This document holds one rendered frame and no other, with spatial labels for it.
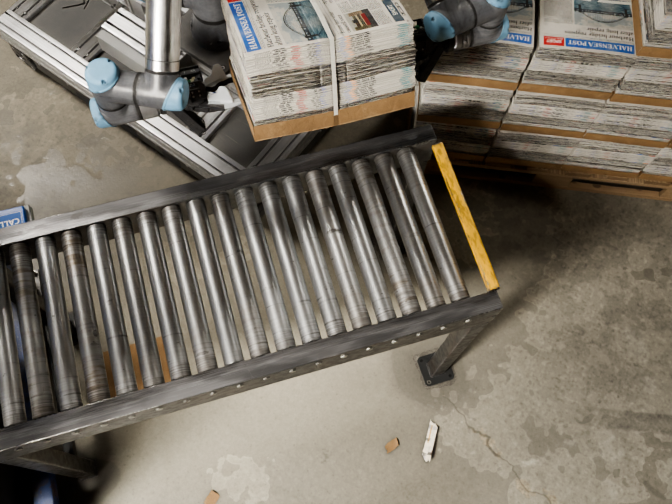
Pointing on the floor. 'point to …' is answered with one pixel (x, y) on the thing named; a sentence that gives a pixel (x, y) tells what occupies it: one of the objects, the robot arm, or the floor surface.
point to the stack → (571, 41)
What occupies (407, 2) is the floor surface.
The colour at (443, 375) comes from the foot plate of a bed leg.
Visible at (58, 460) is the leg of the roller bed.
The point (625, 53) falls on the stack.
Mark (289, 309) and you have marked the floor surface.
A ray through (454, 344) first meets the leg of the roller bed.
